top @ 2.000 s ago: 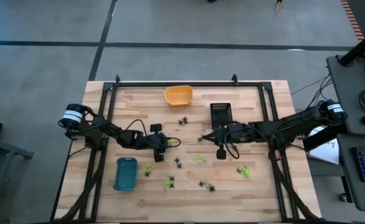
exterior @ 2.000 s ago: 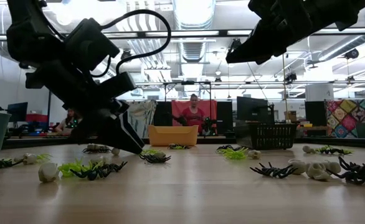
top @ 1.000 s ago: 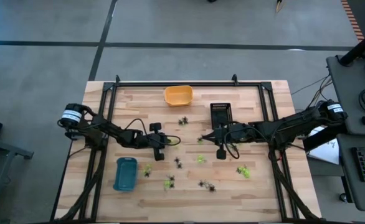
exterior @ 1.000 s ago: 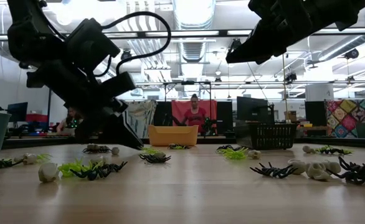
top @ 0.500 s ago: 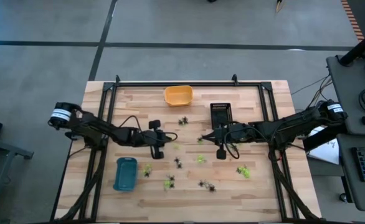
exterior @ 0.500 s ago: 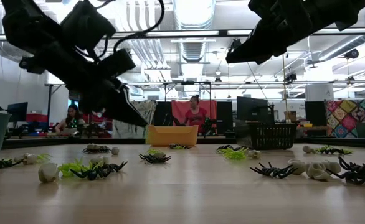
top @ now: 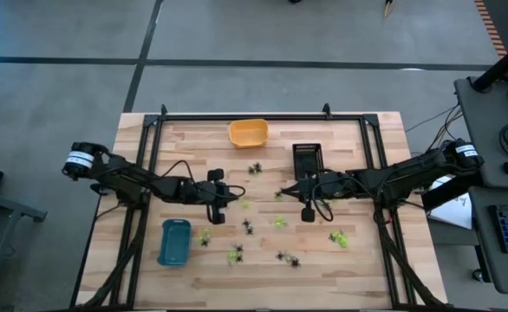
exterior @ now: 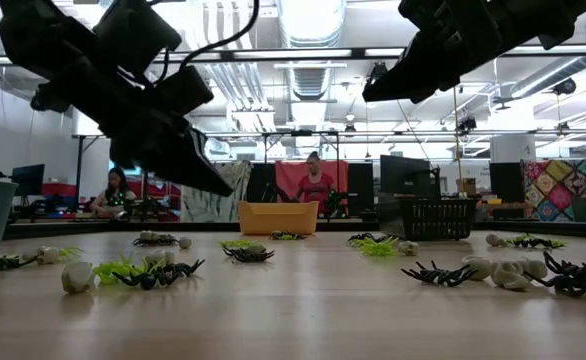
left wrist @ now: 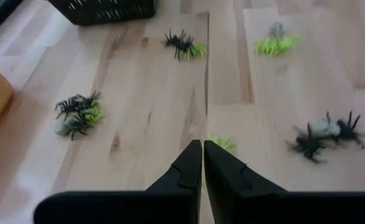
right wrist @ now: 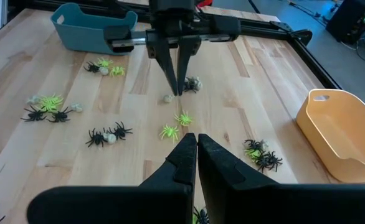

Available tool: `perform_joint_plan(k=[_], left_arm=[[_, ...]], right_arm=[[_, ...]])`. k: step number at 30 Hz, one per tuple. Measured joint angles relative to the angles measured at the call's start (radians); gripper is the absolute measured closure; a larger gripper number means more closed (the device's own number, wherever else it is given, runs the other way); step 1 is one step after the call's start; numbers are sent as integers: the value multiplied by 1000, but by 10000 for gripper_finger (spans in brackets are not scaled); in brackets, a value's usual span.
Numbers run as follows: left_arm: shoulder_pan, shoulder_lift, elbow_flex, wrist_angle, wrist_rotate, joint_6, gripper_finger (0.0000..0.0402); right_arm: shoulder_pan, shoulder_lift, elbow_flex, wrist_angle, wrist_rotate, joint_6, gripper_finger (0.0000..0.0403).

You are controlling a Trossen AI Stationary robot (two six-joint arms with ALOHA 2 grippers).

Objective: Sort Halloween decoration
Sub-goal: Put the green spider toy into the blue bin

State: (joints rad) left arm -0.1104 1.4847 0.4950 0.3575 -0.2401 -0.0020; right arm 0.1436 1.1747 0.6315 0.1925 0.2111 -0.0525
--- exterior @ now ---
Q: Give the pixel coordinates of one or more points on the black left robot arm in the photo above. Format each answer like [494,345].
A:
[33,30]

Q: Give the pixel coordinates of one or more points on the yellow plastic bin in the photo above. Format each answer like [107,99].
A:
[278,220]

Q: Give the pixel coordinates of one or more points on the leaf print cloth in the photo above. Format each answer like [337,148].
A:
[213,210]

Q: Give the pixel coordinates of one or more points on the colourful patchwork quilt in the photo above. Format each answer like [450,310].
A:
[563,190]

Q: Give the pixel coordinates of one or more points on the silver ventilation duct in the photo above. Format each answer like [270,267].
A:
[313,20]

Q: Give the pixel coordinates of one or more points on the black ceiling spotlight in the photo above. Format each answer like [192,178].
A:
[565,86]
[467,124]

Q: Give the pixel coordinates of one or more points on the black mesh basket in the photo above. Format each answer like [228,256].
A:
[438,220]

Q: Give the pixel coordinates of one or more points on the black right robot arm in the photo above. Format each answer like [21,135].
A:
[548,20]

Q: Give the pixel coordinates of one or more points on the seated person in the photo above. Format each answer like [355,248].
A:
[114,195]

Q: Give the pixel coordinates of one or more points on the black overhead light bar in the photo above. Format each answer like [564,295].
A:
[298,53]

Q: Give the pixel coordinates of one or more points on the brown cardboard box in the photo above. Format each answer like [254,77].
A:
[468,187]

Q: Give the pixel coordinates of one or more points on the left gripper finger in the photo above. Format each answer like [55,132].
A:
[158,167]
[203,172]

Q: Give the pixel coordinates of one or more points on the black aluminium table frame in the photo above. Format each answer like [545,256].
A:
[198,226]

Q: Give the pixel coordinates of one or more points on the black background robot arm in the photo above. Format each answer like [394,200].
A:
[334,205]

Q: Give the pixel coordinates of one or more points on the black metal frame rack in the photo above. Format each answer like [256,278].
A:
[79,170]

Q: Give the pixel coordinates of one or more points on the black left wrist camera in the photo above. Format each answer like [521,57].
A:
[185,90]

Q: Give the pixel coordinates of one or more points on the black upright panel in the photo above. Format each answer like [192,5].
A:
[360,185]
[260,182]

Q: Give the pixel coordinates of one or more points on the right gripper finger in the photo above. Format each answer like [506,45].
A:
[418,90]
[418,62]

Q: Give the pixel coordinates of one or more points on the red cloth backdrop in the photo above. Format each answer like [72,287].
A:
[285,175]

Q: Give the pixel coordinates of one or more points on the standing person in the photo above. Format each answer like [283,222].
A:
[315,187]

